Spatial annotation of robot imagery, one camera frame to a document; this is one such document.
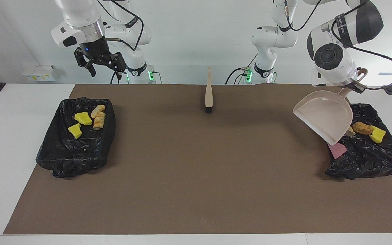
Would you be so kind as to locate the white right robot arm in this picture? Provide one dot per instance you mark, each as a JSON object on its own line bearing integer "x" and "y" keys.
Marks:
{"x": 83, "y": 20}

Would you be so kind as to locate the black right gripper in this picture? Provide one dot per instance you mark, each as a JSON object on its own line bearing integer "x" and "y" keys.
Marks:
{"x": 97, "y": 54}

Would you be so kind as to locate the white wall socket box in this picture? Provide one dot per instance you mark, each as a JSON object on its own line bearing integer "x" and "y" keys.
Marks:
{"x": 39, "y": 73}

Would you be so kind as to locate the yellow sponge piece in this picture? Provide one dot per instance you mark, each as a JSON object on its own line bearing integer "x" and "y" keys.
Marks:
{"x": 75, "y": 131}
{"x": 83, "y": 118}

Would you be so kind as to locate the pale bread chunk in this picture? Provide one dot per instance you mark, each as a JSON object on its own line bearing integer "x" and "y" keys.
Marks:
{"x": 98, "y": 110}

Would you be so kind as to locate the green and yellow sponge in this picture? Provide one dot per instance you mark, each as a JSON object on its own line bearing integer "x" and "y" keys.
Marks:
{"x": 378, "y": 135}

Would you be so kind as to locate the beige brush with black bristles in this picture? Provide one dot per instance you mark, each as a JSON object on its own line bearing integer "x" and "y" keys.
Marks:
{"x": 208, "y": 92}

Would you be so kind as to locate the black trash bag on pink box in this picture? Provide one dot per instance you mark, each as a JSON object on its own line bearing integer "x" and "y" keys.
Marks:
{"x": 369, "y": 156}

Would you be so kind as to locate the brown table mat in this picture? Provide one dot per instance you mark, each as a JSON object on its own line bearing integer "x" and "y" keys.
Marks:
{"x": 196, "y": 204}

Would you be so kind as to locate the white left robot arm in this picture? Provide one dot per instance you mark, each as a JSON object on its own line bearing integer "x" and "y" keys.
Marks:
{"x": 335, "y": 51}

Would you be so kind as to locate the black trash bag bin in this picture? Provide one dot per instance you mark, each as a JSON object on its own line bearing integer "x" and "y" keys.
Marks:
{"x": 77, "y": 156}

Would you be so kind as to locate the orange striped croissant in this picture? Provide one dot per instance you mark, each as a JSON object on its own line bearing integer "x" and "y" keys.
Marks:
{"x": 349, "y": 132}
{"x": 99, "y": 122}

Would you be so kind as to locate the pink bin box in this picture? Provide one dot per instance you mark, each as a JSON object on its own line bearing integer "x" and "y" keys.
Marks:
{"x": 337, "y": 149}

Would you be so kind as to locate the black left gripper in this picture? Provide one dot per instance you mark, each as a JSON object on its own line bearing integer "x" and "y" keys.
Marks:
{"x": 356, "y": 85}

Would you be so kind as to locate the brown bread roll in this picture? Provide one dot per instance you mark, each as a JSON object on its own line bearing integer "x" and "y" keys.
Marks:
{"x": 362, "y": 128}

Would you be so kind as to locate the beige plastic dustpan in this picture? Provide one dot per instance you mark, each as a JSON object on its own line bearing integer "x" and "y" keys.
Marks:
{"x": 325, "y": 117}

